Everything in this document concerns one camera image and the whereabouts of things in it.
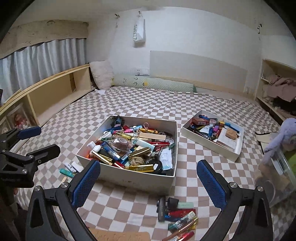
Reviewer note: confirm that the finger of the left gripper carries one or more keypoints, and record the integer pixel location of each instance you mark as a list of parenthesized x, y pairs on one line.
[(37, 157), (12, 137)]

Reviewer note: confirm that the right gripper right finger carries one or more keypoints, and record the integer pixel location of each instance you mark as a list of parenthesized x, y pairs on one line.
[(255, 222)]

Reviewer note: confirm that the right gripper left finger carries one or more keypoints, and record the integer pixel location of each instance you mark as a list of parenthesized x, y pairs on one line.
[(42, 224)]

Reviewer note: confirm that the carved wooden plaque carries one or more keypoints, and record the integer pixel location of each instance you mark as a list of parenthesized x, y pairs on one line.
[(119, 236)]

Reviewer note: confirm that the gold lighter bar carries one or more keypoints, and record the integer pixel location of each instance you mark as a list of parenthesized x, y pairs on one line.
[(141, 168)]

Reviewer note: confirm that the framed picture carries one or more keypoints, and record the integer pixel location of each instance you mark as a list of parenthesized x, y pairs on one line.
[(16, 118)]

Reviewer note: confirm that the teal red lighter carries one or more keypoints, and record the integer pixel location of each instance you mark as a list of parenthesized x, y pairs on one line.
[(67, 173)]

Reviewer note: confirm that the wooden bedside shelf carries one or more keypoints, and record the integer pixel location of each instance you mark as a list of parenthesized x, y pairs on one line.
[(49, 96)]

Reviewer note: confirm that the grey window curtain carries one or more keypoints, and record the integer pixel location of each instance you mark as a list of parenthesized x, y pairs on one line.
[(32, 64)]

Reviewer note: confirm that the white cap bottle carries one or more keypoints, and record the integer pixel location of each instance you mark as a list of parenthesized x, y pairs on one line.
[(90, 146)]

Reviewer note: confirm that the gold metal tube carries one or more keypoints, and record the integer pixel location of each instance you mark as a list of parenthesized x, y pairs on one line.
[(102, 158)]

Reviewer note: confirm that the teal black printed lighter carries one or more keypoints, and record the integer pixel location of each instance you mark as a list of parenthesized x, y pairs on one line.
[(182, 222)]

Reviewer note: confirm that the blue transparent lighter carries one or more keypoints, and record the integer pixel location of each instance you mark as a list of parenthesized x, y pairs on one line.
[(110, 151)]

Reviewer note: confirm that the white tote bag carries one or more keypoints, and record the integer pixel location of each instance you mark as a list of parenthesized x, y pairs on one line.
[(264, 139)]

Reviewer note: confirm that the shallow white box lid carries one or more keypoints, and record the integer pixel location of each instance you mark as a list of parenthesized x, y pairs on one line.
[(214, 146)]

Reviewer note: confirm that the small wooden block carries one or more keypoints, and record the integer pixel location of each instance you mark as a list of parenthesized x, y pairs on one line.
[(232, 134)]

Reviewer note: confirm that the dark grey lighter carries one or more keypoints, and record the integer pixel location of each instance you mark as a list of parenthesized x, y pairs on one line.
[(161, 209)]

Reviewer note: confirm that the clear plastic bag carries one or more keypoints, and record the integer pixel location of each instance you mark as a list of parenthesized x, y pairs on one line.
[(120, 144)]

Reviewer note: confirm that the purple plush toy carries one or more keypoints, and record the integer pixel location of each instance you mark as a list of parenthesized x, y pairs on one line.
[(285, 139)]

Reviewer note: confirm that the large white shoe box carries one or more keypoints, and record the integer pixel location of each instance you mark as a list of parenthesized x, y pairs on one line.
[(152, 183)]

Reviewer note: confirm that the white paper packet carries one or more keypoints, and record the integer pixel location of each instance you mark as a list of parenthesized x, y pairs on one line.
[(166, 159)]

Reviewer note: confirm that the white fluffy pillow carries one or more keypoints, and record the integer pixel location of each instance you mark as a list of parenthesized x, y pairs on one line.
[(102, 73)]

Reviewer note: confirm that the long red box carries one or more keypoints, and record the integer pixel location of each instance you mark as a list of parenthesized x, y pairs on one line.
[(159, 143)]

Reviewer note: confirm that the wooden clothes shelf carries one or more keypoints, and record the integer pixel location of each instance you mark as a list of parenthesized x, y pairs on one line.
[(275, 90)]

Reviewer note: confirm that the long green bolster pillow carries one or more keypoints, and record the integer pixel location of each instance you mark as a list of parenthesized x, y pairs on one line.
[(151, 83)]

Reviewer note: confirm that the white hanging bag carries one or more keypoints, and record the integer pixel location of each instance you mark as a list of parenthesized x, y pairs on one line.
[(139, 30)]

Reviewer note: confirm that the beige rope knot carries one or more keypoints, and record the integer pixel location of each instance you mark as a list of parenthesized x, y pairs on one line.
[(136, 161)]

